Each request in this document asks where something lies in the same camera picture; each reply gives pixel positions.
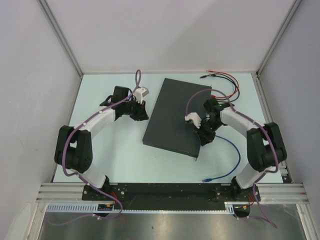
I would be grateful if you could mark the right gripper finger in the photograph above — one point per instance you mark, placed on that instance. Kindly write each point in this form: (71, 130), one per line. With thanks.
(198, 131)
(206, 139)

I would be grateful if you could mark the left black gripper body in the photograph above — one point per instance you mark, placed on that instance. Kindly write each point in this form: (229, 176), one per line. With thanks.
(132, 107)

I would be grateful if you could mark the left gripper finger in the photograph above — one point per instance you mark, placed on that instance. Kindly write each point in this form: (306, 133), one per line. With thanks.
(142, 104)
(141, 116)

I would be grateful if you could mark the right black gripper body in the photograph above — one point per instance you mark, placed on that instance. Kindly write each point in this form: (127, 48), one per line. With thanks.
(209, 127)

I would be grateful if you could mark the black network switch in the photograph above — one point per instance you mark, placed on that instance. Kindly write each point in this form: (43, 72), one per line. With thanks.
(167, 128)

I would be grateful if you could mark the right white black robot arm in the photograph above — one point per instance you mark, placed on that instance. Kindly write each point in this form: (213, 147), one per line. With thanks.
(265, 147)

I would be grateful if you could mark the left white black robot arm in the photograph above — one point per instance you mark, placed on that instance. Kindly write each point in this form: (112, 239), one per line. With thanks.
(74, 149)

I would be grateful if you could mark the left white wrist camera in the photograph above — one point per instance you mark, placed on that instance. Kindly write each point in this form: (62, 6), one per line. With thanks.
(140, 94)

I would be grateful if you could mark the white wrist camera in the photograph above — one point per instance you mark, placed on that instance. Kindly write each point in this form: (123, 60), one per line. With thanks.
(193, 118)
(140, 94)

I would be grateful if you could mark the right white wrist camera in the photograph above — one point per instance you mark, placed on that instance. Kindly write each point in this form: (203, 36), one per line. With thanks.
(193, 118)

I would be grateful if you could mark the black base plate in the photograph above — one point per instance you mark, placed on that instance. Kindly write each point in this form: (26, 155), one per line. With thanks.
(179, 196)

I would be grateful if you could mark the grey slotted cable duct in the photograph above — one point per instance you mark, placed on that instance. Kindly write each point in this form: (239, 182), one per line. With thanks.
(96, 208)

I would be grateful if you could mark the aluminium frame rail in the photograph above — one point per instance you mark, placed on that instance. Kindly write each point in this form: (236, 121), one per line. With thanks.
(270, 193)

